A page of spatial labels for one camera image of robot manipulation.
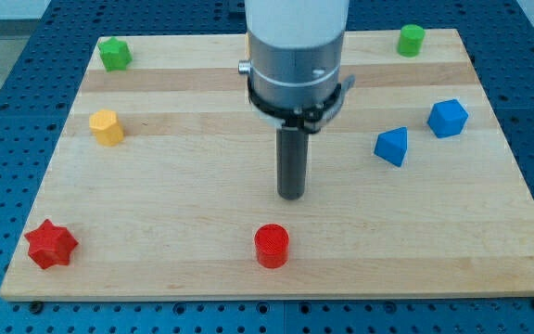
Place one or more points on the black clamp mount ring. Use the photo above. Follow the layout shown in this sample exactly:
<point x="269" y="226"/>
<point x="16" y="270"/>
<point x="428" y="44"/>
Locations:
<point x="309" y="120"/>

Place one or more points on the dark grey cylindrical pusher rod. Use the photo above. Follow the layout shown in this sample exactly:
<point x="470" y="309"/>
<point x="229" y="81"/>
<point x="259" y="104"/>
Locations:
<point x="292" y="153"/>

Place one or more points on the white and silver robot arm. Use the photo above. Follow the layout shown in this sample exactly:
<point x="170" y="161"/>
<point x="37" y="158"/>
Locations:
<point x="292" y="71"/>

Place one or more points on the blue triangle block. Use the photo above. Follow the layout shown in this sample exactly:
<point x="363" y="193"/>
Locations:
<point x="392" y="146"/>

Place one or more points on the light wooden board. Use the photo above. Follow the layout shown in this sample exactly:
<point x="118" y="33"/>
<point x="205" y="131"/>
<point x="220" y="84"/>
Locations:
<point x="170" y="213"/>

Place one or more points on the red cylinder block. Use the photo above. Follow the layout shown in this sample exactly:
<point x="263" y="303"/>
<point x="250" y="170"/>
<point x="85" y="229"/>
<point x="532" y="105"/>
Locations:
<point x="271" y="246"/>

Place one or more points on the green cylinder block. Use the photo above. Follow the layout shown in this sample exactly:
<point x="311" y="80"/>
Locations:
<point x="410" y="40"/>

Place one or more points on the blue cube block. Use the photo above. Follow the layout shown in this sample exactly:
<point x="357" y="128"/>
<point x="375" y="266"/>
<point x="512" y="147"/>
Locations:
<point x="447" y="118"/>

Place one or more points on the yellow hexagon block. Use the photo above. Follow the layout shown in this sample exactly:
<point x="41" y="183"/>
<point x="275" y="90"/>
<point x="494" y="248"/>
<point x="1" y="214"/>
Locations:
<point x="106" y="127"/>

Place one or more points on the green star block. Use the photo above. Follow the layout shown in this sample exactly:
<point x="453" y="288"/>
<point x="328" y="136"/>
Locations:
<point x="115" y="54"/>

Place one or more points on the red star block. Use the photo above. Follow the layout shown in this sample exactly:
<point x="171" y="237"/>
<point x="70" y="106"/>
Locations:
<point x="50" y="244"/>

